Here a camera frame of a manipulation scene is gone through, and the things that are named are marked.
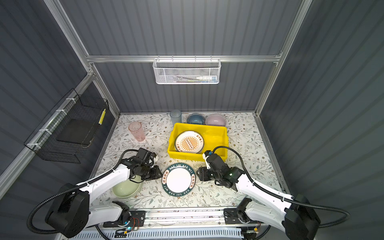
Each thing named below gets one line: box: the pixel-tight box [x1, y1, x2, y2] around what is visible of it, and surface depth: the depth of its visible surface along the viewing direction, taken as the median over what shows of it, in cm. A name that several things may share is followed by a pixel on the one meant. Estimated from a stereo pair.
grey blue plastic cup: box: [169, 109, 182, 126], surface depth 105 cm
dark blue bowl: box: [186, 113, 206, 125], surface depth 114 cm
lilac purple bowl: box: [205, 113, 226, 127], surface depth 114 cm
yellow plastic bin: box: [167, 123, 229, 162], surface depth 104 cm
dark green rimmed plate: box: [161, 162, 196, 197], surface depth 87 cm
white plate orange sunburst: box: [174, 130, 205, 154], surface depth 102 cm
